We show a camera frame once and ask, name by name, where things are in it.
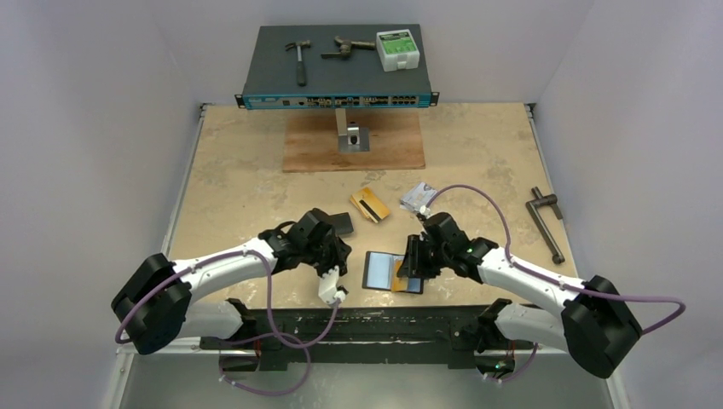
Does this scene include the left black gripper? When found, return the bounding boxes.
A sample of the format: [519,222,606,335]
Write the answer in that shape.
[302,233,351,283]

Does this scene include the single gold VIP card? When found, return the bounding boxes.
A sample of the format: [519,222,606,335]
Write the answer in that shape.
[390,256,424,294]

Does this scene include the black card holder wallet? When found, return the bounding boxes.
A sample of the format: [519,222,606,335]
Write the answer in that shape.
[361,251,403,292]

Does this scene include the black VIP card stack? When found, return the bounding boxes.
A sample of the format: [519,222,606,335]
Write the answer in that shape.
[329,212,355,236]

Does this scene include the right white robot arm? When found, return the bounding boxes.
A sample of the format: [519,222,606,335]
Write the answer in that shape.
[397,212,643,378]

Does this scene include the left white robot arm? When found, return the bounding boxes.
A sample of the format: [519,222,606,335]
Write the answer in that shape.
[111,208,352,354]

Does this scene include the gold VIP card stack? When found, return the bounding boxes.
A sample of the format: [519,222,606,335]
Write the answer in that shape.
[350,187,390,223]

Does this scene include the silver card stack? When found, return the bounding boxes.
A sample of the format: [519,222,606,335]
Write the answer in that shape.
[400,181,437,213]

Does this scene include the wooden board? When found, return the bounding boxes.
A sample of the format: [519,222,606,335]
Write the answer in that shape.
[282,110,425,173]

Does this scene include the small hammer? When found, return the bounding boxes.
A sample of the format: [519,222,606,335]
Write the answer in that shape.
[285,40,311,87]

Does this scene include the rusty pliers tool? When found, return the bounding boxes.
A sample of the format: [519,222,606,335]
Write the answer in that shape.
[321,36,377,60]

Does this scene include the white green plastic box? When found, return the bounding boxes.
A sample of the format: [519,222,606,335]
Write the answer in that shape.
[375,29,421,72]

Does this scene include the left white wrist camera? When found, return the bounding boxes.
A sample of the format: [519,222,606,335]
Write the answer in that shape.
[318,266,348,306]

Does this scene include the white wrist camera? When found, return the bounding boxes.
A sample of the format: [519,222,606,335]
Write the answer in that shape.
[417,205,432,222]
[318,266,348,306]

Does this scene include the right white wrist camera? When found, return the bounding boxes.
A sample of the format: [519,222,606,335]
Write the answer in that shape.
[417,205,432,222]

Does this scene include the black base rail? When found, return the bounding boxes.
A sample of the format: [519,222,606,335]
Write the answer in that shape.
[200,305,533,372]

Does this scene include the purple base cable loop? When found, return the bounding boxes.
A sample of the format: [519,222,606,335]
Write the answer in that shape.
[217,327,313,396]

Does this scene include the metal stand bracket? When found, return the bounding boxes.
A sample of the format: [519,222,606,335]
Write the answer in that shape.
[334,108,370,153]

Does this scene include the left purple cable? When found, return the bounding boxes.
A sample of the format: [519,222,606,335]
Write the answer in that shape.
[114,251,343,351]

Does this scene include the metal crank handle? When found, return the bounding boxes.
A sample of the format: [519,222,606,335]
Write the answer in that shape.
[525,187,566,266]

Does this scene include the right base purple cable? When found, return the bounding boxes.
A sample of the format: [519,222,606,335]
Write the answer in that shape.
[481,338,539,385]

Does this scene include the blue network switch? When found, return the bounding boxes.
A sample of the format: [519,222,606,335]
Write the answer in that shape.
[234,24,439,110]

